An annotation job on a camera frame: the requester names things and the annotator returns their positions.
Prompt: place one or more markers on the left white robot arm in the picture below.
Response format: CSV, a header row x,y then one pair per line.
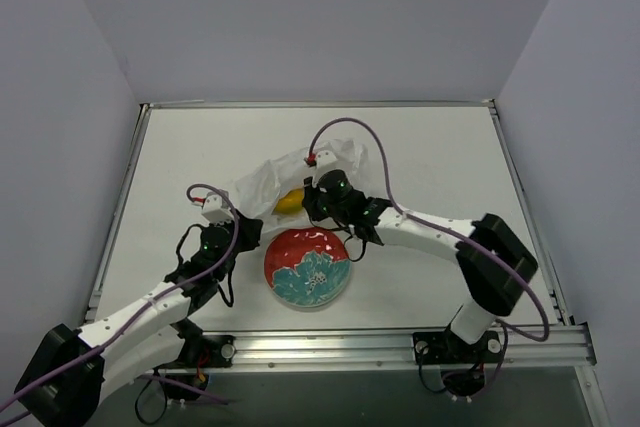
x,y
74,370

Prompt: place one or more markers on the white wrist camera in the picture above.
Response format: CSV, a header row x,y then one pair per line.
x,y
321,163
213,208

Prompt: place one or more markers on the red plate blue flower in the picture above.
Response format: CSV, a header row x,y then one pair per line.
x,y
307,268

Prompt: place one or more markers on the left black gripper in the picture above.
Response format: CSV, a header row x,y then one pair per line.
x,y
250,230

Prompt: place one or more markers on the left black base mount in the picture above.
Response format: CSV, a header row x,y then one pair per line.
x,y
197,352

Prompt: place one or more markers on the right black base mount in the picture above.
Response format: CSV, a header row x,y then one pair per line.
x,y
466,370

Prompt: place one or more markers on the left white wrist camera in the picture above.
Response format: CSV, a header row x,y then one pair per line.
x,y
213,208

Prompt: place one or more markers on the yellow fake fruit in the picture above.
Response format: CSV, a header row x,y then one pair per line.
x,y
291,203

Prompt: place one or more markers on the aluminium front rail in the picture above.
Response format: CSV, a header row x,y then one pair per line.
x,y
343,350

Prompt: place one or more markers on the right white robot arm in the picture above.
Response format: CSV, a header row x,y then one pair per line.
x,y
496,266

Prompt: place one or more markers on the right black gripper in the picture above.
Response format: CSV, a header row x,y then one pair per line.
x,y
310,202

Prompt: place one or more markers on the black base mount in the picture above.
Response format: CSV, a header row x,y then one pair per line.
x,y
466,370
197,352

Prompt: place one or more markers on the white plastic bag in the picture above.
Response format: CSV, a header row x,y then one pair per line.
x,y
256,194

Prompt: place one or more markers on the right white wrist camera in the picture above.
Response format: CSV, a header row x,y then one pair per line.
x,y
321,163

